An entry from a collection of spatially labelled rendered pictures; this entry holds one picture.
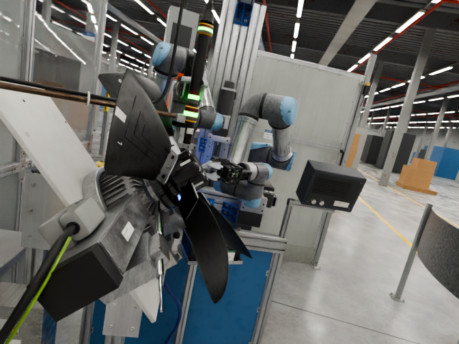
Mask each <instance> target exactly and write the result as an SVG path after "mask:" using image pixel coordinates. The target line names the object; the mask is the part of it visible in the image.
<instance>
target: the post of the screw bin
mask: <svg viewBox="0 0 459 344"><path fill-rule="evenodd" d="M196 269H197V265H188V268H187V272H186V278H185V283H184V289H183V293H182V300H181V307H182V317H181V320H180V324H179V326H178V328H177V330H176V332H175V336H174V340H173V344H182V338H183V334H184V328H185V324H186V318H187V314H188V310H189V304H190V300H191V294H192V289H193V283H194V279H195V273H196Z"/></svg>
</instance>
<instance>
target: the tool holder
mask: <svg viewBox="0 0 459 344"><path fill-rule="evenodd" d="M185 119H186V115H180V114H177V113H176V118H172V124H171V125H173V126H175V127H176V129H175V133H174V138H173V139H174V141H175V142H176V144H177V146H178V147H181V148H185V149H196V147H197V146H196V145H195V144H192V143H191V144H190V145H189V144H184V143H183V140H184V132H185V128H186V126H187V123H185Z"/></svg>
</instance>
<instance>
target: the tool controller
mask: <svg viewBox="0 0 459 344"><path fill-rule="evenodd" d="M366 181H367V179H366V178H365V177H364V176H363V175H362V174H361V172H360V171H359V170H358V169H353V168H350V167H343V166H339V165H335V164H329V163H325V162H318V161H314V160H308V161H307V164H306V166H305V169H304V171H303V174H302V177H301V180H300V182H299V184H298V188H297V189H296V195H297V197H298V199H299V201H300V202H301V204H303V205H311V206H316V207H323V208H328V209H332V210H339V211H344V212H351V211H352V209H353V207H354V205H355V203H356V201H357V199H358V197H359V195H360V193H361V191H362V189H363V187H364V185H365V183H366Z"/></svg>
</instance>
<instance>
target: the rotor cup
mask: <svg viewBox="0 0 459 344"><path fill-rule="evenodd" d="M188 159H190V160H191V161H190V162H188V163H186V164H184V165H182V166H180V164H181V163H183V162H185V161H187V160H188ZM197 164H199V165H200V168H199V167H198V165H197ZM150 181H151V183H152V185H153V187H154V189H155V191H156V192H157V194H158V195H159V197H160V198H161V199H162V201H163V202H164V203H165V204H166V205H167V206H168V207H169V208H171V209H174V208H176V207H178V202H179V198H178V195H181V194H183V193H184V191H185V189H186V187H187V186H188V184H189V182H190V181H191V182H192V183H193V185H196V184H198V183H200V182H202V181H203V184H200V185H198V186H197V187H195V190H196V191H198V190H200V189H201V188H203V187H205V186H207V185H209V179H208V176H207V175H206V172H205V171H204V168H203V167H202V165H201V163H200V161H199V160H198V158H197V156H196V155H195V154H194V152H193V151H192V150H191V149H186V150H184V151H183V152H181V153H179V154H178V159H177V161H176V163H175V165H174V167H173V170H172V172H171V174H170V176H169V178H168V180H167V182H166V183H165V184H164V185H162V184H161V183H160V182H158V181H156V180H154V181H152V180H150Z"/></svg>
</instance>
